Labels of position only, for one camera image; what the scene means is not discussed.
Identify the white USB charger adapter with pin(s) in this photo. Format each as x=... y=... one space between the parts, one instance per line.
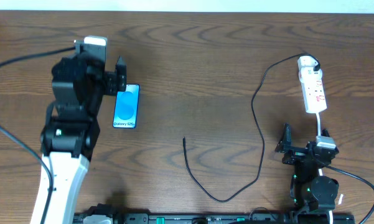
x=308 y=61

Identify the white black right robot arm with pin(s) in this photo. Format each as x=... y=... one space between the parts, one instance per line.
x=312 y=192

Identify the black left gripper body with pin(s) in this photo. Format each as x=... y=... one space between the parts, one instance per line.
x=111 y=82

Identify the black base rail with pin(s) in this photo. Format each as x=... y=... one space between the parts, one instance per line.
x=103 y=213

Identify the blue Galaxy smartphone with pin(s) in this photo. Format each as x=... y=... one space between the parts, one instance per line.
x=126 y=107

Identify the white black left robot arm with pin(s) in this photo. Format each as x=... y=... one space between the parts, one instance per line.
x=71 y=131

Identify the white power strip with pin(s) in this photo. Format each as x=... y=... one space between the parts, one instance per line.
x=312 y=90

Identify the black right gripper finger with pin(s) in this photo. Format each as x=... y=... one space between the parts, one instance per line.
x=325 y=133
x=285 y=143

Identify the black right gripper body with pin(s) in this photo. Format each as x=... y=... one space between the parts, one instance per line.
x=299 y=149

